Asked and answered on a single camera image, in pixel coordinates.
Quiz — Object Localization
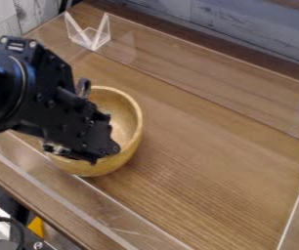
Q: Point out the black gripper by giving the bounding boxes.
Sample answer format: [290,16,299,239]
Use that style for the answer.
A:
[25,87,121,164]

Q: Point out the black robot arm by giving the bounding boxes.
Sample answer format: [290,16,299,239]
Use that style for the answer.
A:
[0,36,121,163]

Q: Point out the brown wooden bowl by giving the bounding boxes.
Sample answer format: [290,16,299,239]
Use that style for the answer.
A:
[45,86,144,177]

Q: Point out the black and yellow equipment base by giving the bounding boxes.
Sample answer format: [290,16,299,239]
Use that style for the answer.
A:
[0,187,76,250]

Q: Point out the clear acrylic tray walls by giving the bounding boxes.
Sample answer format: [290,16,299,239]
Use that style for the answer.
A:
[0,5,299,250]

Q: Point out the black cable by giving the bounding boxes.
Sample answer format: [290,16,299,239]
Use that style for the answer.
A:
[0,216,27,250]

